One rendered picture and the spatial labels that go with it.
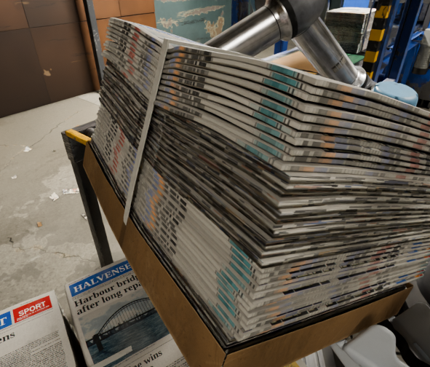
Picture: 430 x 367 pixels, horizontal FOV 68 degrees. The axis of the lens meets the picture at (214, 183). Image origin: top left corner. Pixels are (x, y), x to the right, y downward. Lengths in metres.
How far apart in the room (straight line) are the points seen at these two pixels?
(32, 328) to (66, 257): 1.35
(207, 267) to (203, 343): 0.05
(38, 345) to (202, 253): 0.43
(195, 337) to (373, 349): 0.18
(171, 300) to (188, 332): 0.03
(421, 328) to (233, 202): 0.30
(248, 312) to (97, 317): 0.44
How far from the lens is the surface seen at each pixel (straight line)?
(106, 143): 0.46
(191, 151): 0.25
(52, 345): 0.62
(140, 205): 0.35
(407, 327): 0.46
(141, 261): 0.33
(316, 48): 0.95
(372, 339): 0.37
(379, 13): 1.88
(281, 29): 0.74
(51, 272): 1.94
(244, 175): 0.20
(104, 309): 0.63
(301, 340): 0.30
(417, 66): 4.10
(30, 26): 4.14
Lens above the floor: 1.32
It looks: 34 degrees down
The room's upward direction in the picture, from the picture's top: straight up
